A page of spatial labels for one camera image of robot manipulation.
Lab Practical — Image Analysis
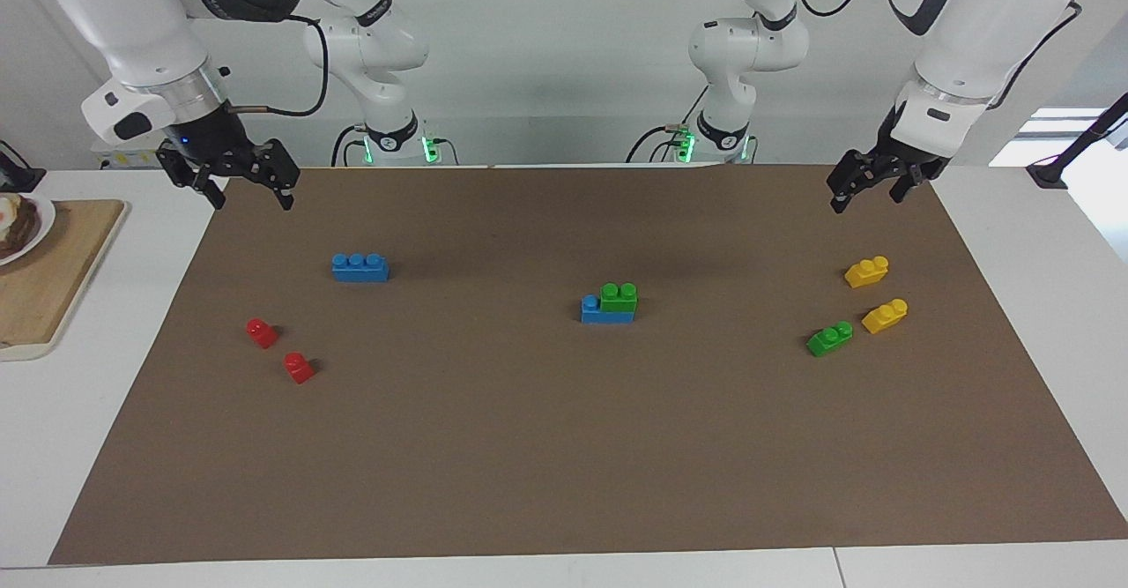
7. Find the brown table mat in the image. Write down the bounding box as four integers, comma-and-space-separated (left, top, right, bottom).
48, 163, 1128, 565

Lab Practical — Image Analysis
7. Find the black desk mount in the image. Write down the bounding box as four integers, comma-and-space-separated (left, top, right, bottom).
0, 140, 47, 194

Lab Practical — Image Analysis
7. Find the white power strip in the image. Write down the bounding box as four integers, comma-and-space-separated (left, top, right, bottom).
93, 143, 164, 171

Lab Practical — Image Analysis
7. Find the toy sandwich food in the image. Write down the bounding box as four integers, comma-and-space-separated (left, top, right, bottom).
0, 195, 41, 259

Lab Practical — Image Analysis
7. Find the blue three-stud toy block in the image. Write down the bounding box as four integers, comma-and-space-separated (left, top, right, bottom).
581, 294, 635, 325
331, 253, 390, 283

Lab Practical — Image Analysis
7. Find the wooden cutting board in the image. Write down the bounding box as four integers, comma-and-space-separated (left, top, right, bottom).
0, 199, 129, 348
0, 203, 132, 361

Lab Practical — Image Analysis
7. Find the white plate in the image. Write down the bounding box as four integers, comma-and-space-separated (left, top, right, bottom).
0, 193, 56, 266

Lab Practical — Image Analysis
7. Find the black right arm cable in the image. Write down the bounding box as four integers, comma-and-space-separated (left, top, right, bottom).
231, 13, 330, 119

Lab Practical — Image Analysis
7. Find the yellow two-stud toy block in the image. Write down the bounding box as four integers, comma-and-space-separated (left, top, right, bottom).
844, 256, 890, 289
861, 298, 909, 335

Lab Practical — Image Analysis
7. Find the black clamp stand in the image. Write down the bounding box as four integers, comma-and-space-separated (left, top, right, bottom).
1027, 93, 1128, 190

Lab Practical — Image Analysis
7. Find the black base cable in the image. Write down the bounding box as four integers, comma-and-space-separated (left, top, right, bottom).
332, 124, 366, 167
626, 86, 711, 165

